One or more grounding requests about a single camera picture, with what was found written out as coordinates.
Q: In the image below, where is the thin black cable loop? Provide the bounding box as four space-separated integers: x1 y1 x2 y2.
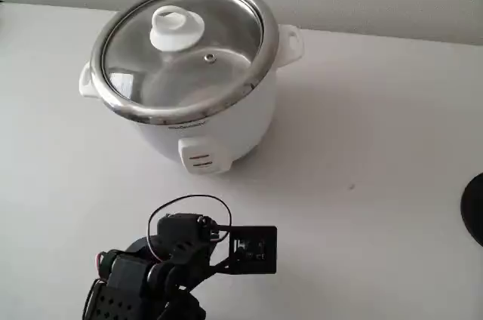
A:
147 194 232 260

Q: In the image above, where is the black camera board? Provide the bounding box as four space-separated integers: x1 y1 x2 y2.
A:
214 225 278 275

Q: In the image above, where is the white rice cooker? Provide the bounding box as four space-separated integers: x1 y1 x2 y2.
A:
78 0 305 177

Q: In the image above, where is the black round object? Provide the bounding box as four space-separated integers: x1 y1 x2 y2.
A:
460 172 483 248

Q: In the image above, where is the glass lid with white knob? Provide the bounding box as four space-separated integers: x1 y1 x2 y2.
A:
100 0 265 112

